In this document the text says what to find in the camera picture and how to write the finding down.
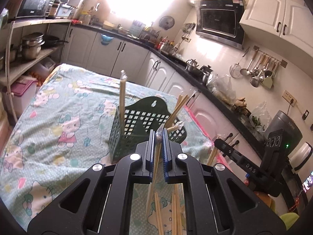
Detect wall power socket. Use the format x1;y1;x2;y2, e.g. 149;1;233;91
282;90;297;106

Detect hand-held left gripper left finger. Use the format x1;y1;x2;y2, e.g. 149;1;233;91
27;133;156;235

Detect stacked steel pots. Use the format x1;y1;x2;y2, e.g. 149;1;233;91
21;32;46;60

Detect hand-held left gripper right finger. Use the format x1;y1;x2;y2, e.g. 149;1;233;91
162;128;288;235

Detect blue plastic bowl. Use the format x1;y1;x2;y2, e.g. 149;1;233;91
101;34;114;46

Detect black kitchen countertop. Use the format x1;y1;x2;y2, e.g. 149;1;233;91
71;22;269;157

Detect plastic bag of greens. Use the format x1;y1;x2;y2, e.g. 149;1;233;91
249;101;272;133

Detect steel cooking pot with lid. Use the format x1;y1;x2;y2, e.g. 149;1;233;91
158;37;173;52

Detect plastic-wrapped chopstick pair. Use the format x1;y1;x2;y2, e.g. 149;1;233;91
146;124;165;214
207;134;220;165
166;92;196;131
119;70;128;139

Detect white kitchen appliance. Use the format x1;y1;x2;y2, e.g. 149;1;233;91
289;142;313;174

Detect small round wall fan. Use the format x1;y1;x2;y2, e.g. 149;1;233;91
159;16;175;29

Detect row of hanging kitchen utensils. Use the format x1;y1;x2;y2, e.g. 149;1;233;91
240;45;288;90

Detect white wall cabinet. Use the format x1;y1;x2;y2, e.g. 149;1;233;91
240;0;313;52

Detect pink plastic table cover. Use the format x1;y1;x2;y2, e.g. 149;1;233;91
184;105;216;148

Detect pink storage box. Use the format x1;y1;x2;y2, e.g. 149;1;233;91
10;80;38;114

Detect green countertop cutlery holder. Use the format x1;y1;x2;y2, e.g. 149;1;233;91
130;21;145;37

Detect ginger root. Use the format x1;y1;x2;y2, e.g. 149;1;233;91
232;97;251;114

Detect black range hood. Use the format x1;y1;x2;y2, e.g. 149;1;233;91
196;0;246;51

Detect person's right hand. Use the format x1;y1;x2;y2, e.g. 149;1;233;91
244;176;272;208

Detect cartoon printed tablecloth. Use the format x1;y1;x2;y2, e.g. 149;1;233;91
0;63;213;235

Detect grey kitchen appliance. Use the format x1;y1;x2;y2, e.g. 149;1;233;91
263;110;304;162

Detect metal shelf rack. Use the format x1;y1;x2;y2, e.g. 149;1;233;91
0;17;72;119

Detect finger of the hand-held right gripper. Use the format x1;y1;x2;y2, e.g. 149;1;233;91
214;138;245;168

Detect hanging wire strainer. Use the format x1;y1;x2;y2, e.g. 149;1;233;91
229;46;250;79

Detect black frying pan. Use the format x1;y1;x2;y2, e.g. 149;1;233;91
40;35;69;50

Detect green plastic utensil basket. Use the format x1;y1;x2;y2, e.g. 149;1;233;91
108;96;187;163

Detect steel teapot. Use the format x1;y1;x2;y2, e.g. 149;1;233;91
185;59;199;72
199;65;214;85

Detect clear plastic bags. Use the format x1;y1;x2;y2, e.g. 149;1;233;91
207;75;236;104

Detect yellow-green cloth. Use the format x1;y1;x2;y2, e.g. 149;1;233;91
275;212;301;227

